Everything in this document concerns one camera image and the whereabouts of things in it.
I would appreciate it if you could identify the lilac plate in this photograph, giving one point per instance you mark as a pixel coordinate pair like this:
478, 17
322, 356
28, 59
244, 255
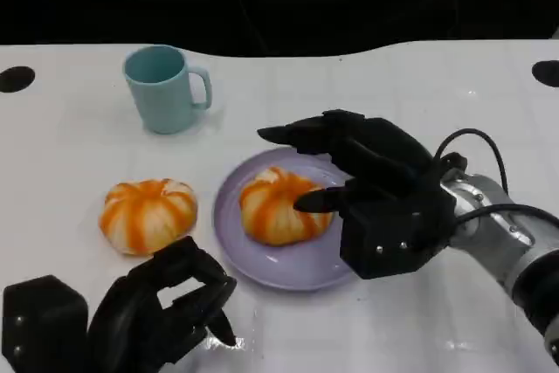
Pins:
233, 237

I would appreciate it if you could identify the pale green mug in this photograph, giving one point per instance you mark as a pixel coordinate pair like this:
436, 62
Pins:
161, 98

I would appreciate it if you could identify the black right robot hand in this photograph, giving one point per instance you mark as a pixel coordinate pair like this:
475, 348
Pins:
384, 163

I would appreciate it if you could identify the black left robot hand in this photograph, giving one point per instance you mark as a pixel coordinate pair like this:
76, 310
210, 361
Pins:
131, 325

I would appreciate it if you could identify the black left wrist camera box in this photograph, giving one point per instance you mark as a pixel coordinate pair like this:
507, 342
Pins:
43, 325

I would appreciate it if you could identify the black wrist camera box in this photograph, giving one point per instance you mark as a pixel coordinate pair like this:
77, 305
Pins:
388, 246
43, 325

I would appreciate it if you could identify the orange white striped toy bread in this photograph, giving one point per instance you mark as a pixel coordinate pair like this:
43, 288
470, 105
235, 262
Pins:
144, 216
271, 211

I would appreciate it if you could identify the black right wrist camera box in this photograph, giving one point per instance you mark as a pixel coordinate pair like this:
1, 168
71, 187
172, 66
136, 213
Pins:
388, 246

